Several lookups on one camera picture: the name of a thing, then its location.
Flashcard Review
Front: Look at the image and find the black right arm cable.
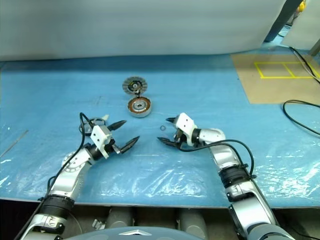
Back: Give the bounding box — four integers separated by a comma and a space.
177, 139, 257, 180

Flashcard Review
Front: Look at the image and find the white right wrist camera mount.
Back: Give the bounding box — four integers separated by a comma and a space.
174, 112, 198, 147

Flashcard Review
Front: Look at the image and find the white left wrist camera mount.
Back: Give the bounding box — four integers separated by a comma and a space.
89, 124, 113, 160

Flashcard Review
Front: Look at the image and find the white foam backdrop board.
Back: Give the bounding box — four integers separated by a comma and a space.
0, 0, 290, 62

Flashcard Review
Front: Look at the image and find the blue plastic table sheet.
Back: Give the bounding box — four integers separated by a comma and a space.
0, 41, 320, 210

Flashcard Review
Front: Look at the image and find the brown cardboard sheet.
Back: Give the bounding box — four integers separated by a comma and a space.
231, 53, 320, 105

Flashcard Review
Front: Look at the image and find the grey rounded cylinder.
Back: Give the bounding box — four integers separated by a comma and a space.
106, 207, 135, 230
178, 208, 209, 234

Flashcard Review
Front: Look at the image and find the motor stator with copper windings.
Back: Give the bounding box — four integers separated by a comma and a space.
127, 96, 152, 119

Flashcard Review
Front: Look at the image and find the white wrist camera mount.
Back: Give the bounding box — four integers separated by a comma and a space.
174, 112, 198, 147
89, 124, 113, 160

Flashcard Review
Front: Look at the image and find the grey upright post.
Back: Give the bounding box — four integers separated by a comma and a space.
310, 39, 320, 57

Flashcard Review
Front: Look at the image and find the small white clip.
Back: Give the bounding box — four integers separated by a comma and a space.
92, 218, 106, 230

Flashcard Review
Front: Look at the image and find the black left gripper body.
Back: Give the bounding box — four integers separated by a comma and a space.
106, 139, 123, 157

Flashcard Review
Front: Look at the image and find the white panel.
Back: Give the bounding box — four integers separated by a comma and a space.
282, 9, 320, 50

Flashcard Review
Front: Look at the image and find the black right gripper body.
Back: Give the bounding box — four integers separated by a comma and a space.
173, 128, 191, 150

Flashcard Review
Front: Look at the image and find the silver ribbed motor rotor cover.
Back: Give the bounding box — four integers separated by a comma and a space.
122, 76, 149, 96

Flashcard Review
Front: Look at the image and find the grey robot torso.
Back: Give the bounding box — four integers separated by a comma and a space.
63, 226, 201, 240

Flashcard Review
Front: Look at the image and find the thin white cable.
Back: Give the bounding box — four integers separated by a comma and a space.
298, 56, 320, 77

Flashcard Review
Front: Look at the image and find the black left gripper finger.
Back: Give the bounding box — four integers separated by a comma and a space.
119, 136, 141, 155
107, 119, 128, 132

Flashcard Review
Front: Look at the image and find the looping black cable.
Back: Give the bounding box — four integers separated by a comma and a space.
282, 99, 320, 137

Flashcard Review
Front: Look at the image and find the thin metal rod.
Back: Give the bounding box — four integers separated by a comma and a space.
0, 129, 30, 159

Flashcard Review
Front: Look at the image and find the thin black cable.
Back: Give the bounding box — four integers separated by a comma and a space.
291, 47, 320, 82

